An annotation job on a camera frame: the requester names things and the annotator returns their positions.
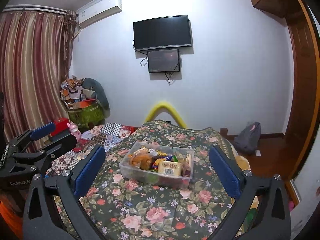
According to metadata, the barcode biscuit pack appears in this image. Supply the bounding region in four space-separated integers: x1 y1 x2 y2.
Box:
158 160 182 177

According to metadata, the pink toy figure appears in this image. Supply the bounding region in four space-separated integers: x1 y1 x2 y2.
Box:
67 121 81 140

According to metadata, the patchwork quilt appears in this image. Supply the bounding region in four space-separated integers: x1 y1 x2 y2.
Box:
46 123 137 177

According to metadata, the grey plush toy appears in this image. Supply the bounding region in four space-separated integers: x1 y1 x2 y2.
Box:
82 77 111 118

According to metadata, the brown wooden door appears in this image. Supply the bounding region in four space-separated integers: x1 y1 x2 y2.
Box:
286 0 319 179

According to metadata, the floral green bedspread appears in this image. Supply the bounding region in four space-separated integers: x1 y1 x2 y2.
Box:
80 120 239 239

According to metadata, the grey backpack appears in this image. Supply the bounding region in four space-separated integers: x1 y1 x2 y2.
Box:
233 122 261 154

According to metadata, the brown bread pack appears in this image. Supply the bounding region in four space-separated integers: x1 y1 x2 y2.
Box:
129 146 158 170

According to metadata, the striped red curtain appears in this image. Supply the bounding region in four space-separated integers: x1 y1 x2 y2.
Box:
1 10 76 141

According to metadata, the clear plastic storage box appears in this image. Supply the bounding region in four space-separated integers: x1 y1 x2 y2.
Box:
119 142 195 189

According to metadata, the white air conditioner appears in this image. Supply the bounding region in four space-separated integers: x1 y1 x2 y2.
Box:
78 0 122 29

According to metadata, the small black wall monitor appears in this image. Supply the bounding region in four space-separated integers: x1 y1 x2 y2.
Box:
147 49 180 74

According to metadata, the large black wall television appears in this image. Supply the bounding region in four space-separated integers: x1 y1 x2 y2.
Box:
133 15 192 51

